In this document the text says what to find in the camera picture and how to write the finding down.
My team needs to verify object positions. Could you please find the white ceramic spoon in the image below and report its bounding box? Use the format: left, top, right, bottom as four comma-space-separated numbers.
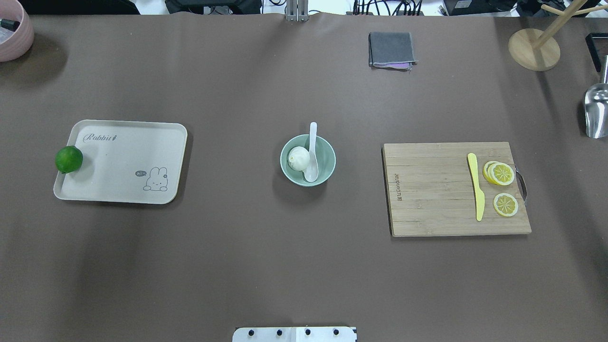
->
304, 122, 319, 183

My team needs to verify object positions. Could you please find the white steamed bun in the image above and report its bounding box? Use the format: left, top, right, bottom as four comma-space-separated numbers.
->
287, 146, 310, 171

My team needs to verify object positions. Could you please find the light green bowl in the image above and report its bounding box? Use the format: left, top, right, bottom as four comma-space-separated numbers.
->
280, 134, 336, 188

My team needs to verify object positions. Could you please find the pink bowl with ice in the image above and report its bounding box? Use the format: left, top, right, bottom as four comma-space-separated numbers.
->
0, 0, 34, 62

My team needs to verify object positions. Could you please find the bamboo cutting board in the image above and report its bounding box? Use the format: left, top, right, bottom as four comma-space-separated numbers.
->
382, 142, 532, 237

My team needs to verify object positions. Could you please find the folded grey cloth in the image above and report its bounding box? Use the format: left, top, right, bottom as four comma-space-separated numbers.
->
368, 32, 418, 71

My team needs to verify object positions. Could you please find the cream rabbit tray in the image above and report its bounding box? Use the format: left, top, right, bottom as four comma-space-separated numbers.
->
54, 120, 188, 204

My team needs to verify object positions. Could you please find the yellow plastic knife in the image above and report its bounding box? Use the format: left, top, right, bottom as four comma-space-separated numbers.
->
467, 153, 485, 222

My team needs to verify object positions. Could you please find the lemon slice stack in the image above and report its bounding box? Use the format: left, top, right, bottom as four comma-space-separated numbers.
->
483, 161, 515, 186

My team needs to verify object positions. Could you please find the single lemon slice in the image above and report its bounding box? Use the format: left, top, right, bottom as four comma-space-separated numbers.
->
493, 193, 519, 217

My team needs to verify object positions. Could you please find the green lime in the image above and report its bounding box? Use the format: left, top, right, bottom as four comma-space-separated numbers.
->
55, 145, 84, 174

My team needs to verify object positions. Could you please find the wooden mug tree stand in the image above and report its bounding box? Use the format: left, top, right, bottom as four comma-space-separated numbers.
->
508, 0, 608, 72

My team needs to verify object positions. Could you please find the metal scoop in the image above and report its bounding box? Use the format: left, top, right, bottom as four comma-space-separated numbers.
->
584, 56, 608, 139

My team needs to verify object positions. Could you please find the dark tray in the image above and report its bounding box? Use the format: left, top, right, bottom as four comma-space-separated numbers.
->
585, 32, 608, 72

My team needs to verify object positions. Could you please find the metal black-tipped tube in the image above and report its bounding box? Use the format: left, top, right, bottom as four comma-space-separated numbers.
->
0, 18, 21, 32

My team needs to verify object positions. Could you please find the aluminium frame post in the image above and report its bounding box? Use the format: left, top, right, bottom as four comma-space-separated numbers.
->
285, 0, 309, 22

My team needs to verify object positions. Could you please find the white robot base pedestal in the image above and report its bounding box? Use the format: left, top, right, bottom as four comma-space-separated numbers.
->
232, 326, 358, 342

